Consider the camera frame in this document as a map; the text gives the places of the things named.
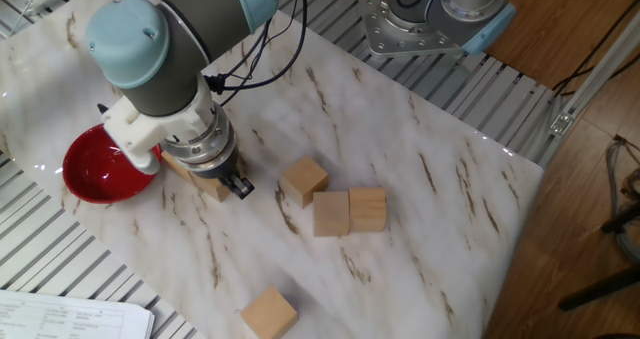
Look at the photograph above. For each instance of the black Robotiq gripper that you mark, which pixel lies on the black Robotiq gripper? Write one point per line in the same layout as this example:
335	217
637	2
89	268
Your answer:
215	171

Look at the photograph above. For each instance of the light wooden cube block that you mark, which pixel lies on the light wooden cube block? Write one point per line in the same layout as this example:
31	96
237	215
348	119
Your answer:
212	189
330	214
269	314
172	164
303	179
367	209

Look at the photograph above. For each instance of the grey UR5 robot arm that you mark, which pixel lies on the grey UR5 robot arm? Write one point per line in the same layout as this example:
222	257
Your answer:
150	44

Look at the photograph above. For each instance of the white printed paper stack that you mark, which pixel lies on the white printed paper stack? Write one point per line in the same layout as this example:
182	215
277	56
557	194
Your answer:
60	319

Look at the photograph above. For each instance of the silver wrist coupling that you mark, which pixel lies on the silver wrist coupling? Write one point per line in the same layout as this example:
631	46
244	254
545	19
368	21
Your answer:
205	144

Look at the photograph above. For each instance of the red glossy bowl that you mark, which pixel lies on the red glossy bowl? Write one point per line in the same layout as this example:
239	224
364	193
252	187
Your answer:
95	171

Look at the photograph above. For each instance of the white marble pattern board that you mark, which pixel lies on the white marble pattern board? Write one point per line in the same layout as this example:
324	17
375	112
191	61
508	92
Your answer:
400	179

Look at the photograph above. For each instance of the black chair base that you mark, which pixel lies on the black chair base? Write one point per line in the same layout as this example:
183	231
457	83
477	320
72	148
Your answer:
600	289

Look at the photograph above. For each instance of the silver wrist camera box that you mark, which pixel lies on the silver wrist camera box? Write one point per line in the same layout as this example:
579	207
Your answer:
147	164

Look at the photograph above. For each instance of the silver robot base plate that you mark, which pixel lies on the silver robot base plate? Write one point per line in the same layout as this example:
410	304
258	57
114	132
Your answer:
385	34

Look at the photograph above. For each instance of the aluminium frame profile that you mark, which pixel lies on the aluminium frame profile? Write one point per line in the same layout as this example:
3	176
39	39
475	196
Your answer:
595	76

